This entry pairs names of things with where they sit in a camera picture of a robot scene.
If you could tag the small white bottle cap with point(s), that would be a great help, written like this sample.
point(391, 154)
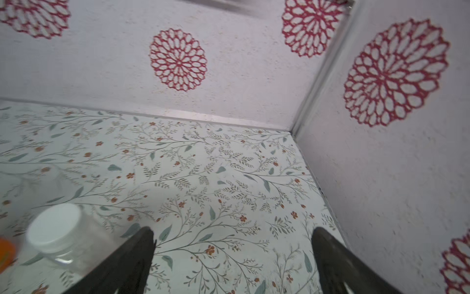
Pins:
point(56, 229)

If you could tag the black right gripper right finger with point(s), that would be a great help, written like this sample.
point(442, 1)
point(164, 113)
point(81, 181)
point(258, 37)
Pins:
point(340, 271)

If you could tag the white bottle orange base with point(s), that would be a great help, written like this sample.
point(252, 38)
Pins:
point(8, 253)

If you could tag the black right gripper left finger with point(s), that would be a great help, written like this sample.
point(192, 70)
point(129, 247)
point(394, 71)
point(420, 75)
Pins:
point(125, 271)

